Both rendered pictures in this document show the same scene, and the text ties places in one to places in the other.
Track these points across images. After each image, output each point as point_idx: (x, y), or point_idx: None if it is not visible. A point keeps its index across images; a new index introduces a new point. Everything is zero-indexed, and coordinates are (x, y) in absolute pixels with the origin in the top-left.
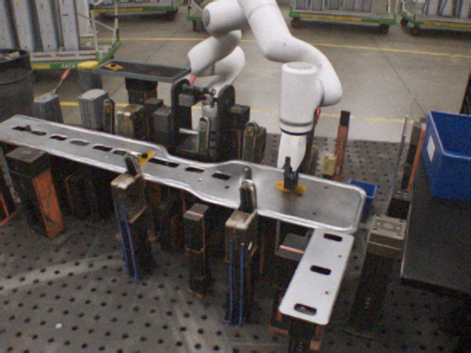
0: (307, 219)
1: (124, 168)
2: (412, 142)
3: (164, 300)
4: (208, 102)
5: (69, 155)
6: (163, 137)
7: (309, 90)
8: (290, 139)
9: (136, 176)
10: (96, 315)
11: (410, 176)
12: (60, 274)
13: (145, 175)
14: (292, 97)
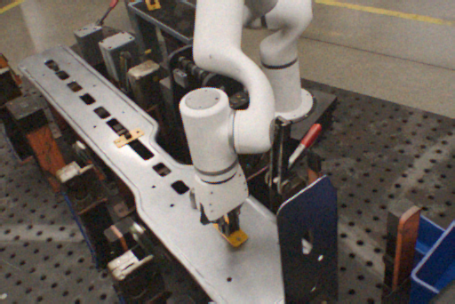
0: (212, 285)
1: (99, 148)
2: (389, 230)
3: (107, 301)
4: (263, 61)
5: (67, 114)
6: (171, 110)
7: (205, 136)
8: (199, 186)
9: (83, 169)
10: (40, 296)
11: (394, 275)
12: (40, 236)
13: (111, 163)
14: (188, 140)
